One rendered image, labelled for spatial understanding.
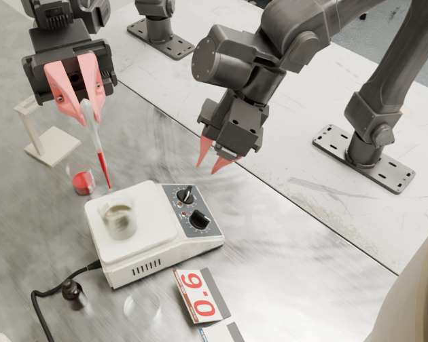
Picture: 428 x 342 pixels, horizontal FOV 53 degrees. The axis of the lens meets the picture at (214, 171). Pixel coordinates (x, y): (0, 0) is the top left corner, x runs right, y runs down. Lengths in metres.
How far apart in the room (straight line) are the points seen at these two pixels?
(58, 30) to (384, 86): 0.50
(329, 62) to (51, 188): 0.71
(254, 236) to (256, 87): 0.28
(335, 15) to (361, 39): 2.37
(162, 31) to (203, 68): 0.59
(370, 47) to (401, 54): 2.17
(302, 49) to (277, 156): 0.36
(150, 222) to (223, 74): 0.26
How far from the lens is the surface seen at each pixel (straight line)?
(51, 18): 0.55
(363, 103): 0.79
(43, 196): 0.87
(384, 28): 3.12
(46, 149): 0.94
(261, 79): 0.59
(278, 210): 0.80
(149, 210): 0.69
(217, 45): 0.54
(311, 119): 0.97
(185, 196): 0.73
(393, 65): 0.75
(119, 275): 0.69
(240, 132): 0.54
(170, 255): 0.70
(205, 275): 0.72
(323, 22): 0.58
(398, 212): 0.86
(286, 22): 0.57
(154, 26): 1.13
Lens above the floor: 1.55
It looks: 50 degrees down
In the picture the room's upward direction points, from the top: straight up
